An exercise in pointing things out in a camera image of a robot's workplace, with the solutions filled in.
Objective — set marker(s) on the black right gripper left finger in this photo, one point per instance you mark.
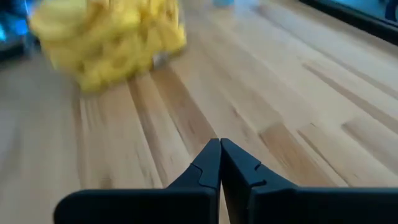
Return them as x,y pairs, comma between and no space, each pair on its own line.
186,205

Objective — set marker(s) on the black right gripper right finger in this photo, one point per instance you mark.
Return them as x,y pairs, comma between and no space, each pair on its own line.
280,205

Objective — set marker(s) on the clear plastic basket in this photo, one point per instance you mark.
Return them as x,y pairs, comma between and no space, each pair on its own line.
161,60

